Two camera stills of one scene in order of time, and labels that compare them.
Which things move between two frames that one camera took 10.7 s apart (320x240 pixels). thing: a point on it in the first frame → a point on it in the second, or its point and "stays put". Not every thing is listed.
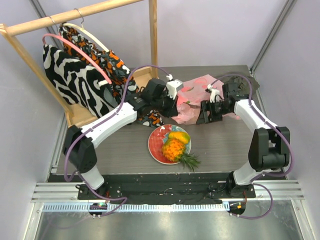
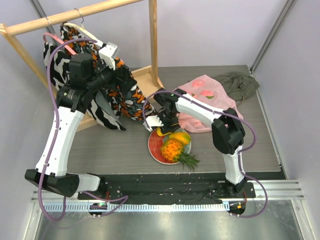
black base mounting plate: [202, 187] stays put
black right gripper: [207, 111] → [170, 126]
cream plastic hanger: [88, 33] stays put
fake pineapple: [175, 150] stays put
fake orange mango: [182, 136] stays put
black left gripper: [172, 110] → [127, 81]
